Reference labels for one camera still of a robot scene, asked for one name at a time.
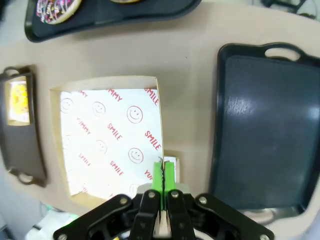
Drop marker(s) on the dark brown serving tray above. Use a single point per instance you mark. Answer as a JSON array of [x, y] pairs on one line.
[[17, 145]]

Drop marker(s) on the chocolate sprinkled donut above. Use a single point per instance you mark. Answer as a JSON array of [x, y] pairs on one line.
[[55, 11], [127, 1]]

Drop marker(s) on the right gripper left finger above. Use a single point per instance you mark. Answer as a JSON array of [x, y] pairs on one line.
[[157, 175]]

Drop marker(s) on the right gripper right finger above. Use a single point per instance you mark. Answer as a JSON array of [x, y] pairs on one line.
[[170, 175]]

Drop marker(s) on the black metal stand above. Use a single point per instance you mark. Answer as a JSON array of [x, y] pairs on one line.
[[268, 3]]

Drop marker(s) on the yellow sprinkled donut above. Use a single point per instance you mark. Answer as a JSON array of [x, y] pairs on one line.
[[18, 100]]

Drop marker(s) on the black plastic serving tray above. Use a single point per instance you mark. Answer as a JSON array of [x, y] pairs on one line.
[[270, 137], [112, 15]]

